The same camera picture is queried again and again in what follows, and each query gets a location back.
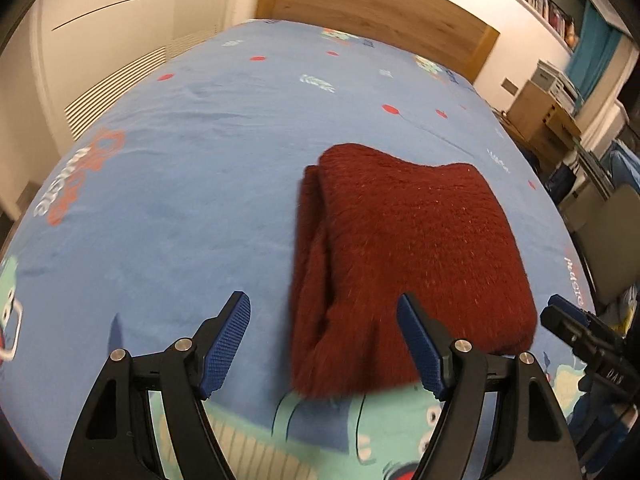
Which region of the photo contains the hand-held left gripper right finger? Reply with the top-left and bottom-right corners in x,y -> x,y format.
396,292 -> 583,480

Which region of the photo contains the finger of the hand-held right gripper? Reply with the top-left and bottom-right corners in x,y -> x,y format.
546,295 -> 626,343
539,307 -> 598,361

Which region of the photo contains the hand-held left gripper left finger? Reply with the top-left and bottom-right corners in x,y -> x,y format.
61,291 -> 251,480

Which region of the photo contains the dark red knitted sweater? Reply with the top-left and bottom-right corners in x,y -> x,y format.
290,143 -> 539,401

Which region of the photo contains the grey office chair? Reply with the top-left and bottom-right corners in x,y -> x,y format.
565,182 -> 640,307

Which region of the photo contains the dark blue bag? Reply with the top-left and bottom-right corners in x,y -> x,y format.
544,160 -> 577,203

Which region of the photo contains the pile of blue bedding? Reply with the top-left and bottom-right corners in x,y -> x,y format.
600,139 -> 640,197

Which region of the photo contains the blue dinosaur print bed sheet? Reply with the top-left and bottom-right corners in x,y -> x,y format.
0,19 -> 598,480

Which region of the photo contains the wooden nightstand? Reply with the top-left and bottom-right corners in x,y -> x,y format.
506,82 -> 584,162

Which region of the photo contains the white printer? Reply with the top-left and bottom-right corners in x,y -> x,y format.
550,67 -> 584,107

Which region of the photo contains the teal curtain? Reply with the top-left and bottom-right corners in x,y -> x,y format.
570,2 -> 627,102

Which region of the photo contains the white wardrobe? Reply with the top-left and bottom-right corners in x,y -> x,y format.
15,0 -> 271,147

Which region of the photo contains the wooden headboard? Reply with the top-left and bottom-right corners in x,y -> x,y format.
256,0 -> 501,84

